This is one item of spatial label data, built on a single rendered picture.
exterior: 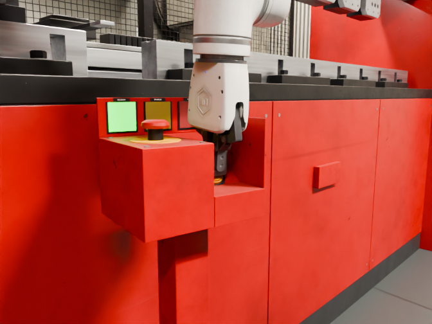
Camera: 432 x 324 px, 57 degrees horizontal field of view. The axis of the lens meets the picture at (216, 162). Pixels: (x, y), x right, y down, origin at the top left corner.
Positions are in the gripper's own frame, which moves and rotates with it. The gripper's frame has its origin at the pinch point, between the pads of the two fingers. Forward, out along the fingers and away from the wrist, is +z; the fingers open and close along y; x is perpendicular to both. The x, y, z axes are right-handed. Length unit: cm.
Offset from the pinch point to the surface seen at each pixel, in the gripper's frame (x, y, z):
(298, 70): 68, -49, -14
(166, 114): -3.7, -9.6, -6.3
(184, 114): -0.2, -9.6, -6.2
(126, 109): -10.7, -9.7, -7.2
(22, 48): -21.2, -31.3, -15.9
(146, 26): 46, -123, -30
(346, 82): 93, -48, -11
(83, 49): -9.7, -33.7, -16.5
